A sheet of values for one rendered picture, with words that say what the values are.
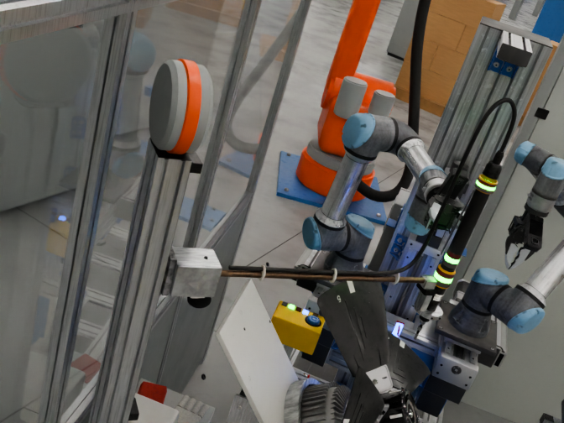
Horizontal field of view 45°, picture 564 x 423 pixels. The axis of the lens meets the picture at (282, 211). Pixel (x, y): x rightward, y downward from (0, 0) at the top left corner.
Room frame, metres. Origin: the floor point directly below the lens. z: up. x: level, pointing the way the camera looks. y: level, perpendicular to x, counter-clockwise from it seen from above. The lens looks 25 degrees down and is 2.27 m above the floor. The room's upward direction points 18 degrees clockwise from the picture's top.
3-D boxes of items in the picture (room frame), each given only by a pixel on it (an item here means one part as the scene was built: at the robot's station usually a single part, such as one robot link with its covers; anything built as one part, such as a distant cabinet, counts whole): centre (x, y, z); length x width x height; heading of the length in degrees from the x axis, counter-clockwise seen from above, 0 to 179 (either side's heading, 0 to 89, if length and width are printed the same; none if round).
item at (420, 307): (1.44, -0.40, 1.50); 0.09 x 0.07 x 0.10; 119
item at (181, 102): (1.10, 0.22, 1.88); 0.17 x 0.15 x 0.16; 174
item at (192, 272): (1.14, 0.14, 1.54); 0.10 x 0.07 x 0.08; 119
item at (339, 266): (2.26, -0.29, 1.09); 0.15 x 0.15 x 0.10
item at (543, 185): (1.93, -0.72, 1.73); 0.09 x 0.08 x 0.11; 135
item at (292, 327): (1.84, -0.16, 1.02); 0.16 x 0.10 x 0.11; 84
